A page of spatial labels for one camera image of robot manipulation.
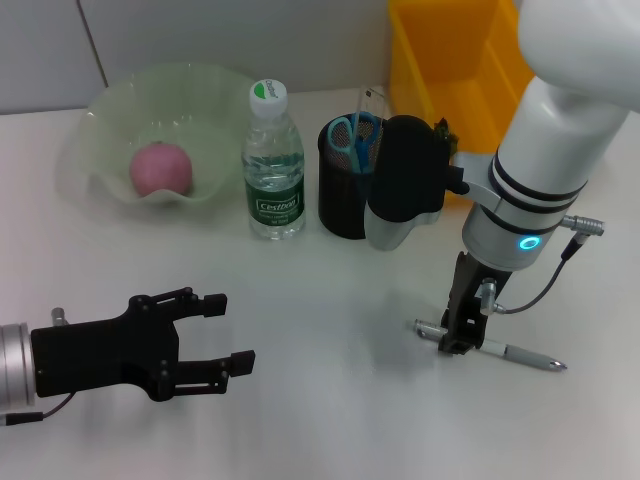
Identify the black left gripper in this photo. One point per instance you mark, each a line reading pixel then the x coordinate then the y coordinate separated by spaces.
pixel 100 355

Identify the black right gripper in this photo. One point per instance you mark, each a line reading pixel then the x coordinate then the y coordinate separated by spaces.
pixel 477 285

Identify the silver grey pen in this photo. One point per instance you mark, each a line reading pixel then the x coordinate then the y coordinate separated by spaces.
pixel 525 356

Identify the clear water bottle green label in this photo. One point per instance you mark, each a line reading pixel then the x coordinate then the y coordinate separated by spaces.
pixel 275 200

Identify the pink peach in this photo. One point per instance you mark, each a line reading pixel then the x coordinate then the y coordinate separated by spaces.
pixel 160 170

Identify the blue and teal scissors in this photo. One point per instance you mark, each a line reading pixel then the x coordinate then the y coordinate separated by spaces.
pixel 350 145

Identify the clear plastic ruler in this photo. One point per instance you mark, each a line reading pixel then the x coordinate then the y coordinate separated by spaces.
pixel 369 102

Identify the black mesh pen holder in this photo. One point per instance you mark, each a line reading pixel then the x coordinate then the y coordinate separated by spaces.
pixel 340 210

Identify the green glass fruit bowl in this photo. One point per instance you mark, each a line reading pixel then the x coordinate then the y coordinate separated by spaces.
pixel 200 100

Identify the yellow plastic bin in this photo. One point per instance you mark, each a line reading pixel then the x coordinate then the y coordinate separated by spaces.
pixel 450 50

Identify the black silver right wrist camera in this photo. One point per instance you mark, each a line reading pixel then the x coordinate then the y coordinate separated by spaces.
pixel 410 170

